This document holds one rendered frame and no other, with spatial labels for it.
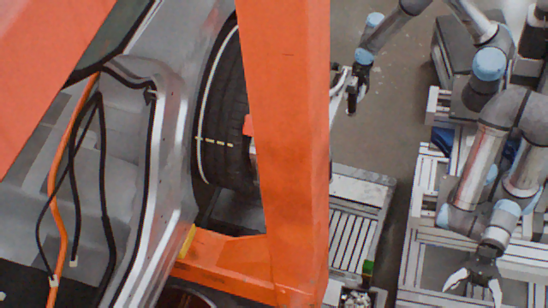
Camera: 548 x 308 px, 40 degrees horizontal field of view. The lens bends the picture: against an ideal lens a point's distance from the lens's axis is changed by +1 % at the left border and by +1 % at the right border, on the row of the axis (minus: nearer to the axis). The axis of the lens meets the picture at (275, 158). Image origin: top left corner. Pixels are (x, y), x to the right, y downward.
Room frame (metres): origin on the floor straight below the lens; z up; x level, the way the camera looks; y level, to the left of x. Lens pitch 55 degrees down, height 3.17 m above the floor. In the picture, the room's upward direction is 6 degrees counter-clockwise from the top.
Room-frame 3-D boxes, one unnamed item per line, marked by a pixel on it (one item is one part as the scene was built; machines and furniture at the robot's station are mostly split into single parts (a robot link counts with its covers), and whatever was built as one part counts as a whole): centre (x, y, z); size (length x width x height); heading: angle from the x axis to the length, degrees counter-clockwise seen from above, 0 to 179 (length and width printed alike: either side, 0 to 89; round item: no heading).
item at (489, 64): (1.82, -0.83, 0.98); 0.13 x 0.12 x 0.14; 156
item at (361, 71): (1.99, -0.38, 0.86); 0.12 x 0.08 x 0.09; 156
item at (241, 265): (1.32, 0.26, 0.69); 0.52 x 0.17 x 0.35; 66
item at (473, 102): (1.81, -0.83, 0.87); 0.15 x 0.15 x 0.10
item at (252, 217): (1.87, 0.11, 0.32); 0.40 x 0.30 x 0.28; 156
